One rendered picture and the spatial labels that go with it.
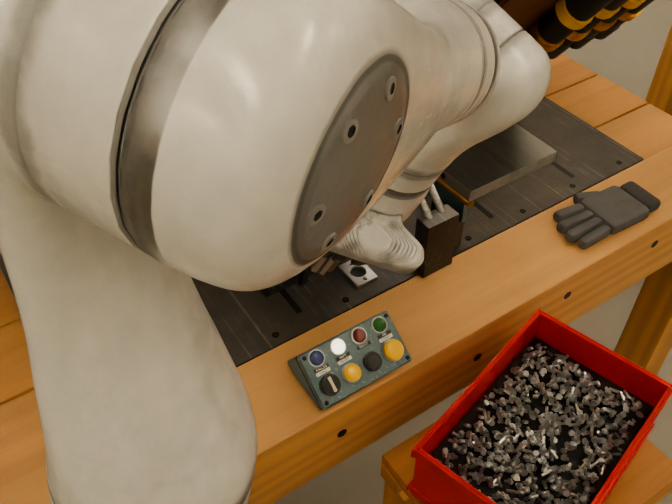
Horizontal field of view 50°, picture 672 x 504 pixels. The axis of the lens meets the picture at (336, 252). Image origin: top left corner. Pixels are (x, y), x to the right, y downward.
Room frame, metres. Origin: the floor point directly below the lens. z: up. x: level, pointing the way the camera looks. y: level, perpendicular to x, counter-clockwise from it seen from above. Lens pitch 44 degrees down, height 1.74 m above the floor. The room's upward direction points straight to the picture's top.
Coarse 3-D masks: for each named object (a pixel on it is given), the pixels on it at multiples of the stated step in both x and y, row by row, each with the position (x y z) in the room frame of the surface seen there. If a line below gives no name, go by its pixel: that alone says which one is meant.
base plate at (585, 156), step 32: (544, 96) 1.32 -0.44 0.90; (544, 128) 1.21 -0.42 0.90; (576, 128) 1.21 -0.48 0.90; (576, 160) 1.10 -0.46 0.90; (608, 160) 1.10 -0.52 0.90; (640, 160) 1.10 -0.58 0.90; (512, 192) 1.01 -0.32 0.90; (544, 192) 1.01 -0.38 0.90; (576, 192) 1.01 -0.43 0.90; (480, 224) 0.92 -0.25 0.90; (512, 224) 0.92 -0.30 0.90; (0, 256) 0.84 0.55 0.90; (288, 288) 0.77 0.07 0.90; (320, 288) 0.77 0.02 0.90; (352, 288) 0.77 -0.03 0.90; (384, 288) 0.77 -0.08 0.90; (224, 320) 0.71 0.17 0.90; (256, 320) 0.71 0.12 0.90; (288, 320) 0.71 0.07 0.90; (320, 320) 0.71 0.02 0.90; (256, 352) 0.65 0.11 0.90
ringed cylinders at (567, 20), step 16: (560, 0) 0.80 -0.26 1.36; (576, 0) 0.78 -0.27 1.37; (592, 0) 0.77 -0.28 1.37; (608, 0) 0.76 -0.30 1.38; (624, 0) 0.80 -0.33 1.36; (640, 0) 0.84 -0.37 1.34; (544, 16) 0.82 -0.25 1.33; (560, 16) 0.79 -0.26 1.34; (576, 16) 0.78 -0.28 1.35; (592, 16) 0.78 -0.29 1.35; (608, 16) 0.81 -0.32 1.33; (624, 16) 0.89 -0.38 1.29; (528, 32) 0.83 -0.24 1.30; (544, 32) 0.81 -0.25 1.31; (560, 32) 0.80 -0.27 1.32; (576, 32) 0.83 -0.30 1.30; (592, 32) 0.87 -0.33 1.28; (608, 32) 0.91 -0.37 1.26; (544, 48) 0.81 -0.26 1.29; (560, 48) 0.86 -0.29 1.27; (576, 48) 0.89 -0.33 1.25
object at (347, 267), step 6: (342, 264) 0.82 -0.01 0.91; (348, 264) 0.82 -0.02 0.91; (342, 270) 0.80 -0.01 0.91; (348, 270) 0.80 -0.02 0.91; (366, 270) 0.80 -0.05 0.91; (348, 276) 0.79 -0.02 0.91; (354, 276) 0.79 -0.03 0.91; (366, 276) 0.79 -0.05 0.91; (372, 276) 0.79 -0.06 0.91; (354, 282) 0.78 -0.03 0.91; (360, 282) 0.78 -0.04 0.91; (366, 282) 0.78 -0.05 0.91
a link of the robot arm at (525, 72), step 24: (504, 48) 0.40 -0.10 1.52; (528, 48) 0.40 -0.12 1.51; (504, 72) 0.39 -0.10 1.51; (528, 72) 0.39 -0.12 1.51; (504, 96) 0.38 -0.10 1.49; (528, 96) 0.39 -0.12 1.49; (480, 120) 0.38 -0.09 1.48; (504, 120) 0.38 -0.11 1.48; (432, 144) 0.41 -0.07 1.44; (456, 144) 0.39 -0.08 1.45; (408, 168) 0.42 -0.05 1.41; (432, 168) 0.42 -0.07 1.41; (408, 192) 0.43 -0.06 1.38
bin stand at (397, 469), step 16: (400, 448) 0.55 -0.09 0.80; (640, 448) 0.55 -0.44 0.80; (656, 448) 0.55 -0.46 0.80; (384, 464) 0.53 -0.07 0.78; (400, 464) 0.52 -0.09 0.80; (640, 464) 0.52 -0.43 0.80; (656, 464) 0.52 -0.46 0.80; (400, 480) 0.50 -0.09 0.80; (624, 480) 0.50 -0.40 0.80; (640, 480) 0.50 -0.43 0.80; (656, 480) 0.50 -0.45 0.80; (384, 496) 0.53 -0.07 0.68; (400, 496) 0.51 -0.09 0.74; (624, 496) 0.47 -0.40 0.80; (640, 496) 0.47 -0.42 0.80; (656, 496) 0.48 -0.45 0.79
